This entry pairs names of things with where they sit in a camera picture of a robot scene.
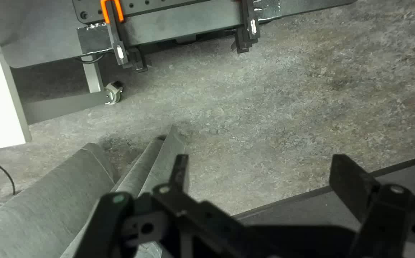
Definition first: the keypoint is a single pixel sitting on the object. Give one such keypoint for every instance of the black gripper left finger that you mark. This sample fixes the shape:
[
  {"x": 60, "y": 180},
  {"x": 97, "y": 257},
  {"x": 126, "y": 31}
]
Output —
[{"x": 136, "y": 220}]

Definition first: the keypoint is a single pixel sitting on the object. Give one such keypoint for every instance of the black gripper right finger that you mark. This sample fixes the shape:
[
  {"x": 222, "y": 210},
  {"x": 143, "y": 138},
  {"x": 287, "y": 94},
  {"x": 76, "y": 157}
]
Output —
[{"x": 389, "y": 216}]

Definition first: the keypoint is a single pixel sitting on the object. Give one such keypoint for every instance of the grey woven curtain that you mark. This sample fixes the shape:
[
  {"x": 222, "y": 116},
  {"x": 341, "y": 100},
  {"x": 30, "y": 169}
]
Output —
[{"x": 40, "y": 206}]

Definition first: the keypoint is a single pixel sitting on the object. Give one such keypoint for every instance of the small grey caster wheel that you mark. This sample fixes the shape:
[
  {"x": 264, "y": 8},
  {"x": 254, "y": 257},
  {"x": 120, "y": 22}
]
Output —
[{"x": 114, "y": 93}]

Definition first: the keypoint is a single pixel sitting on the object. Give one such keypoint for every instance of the grey metal table leg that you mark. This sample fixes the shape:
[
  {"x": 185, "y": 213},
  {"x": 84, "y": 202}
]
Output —
[{"x": 93, "y": 74}]

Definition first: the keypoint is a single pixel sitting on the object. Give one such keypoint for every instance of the black bar clamp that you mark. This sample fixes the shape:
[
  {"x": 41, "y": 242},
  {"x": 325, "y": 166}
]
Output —
[{"x": 249, "y": 27}]

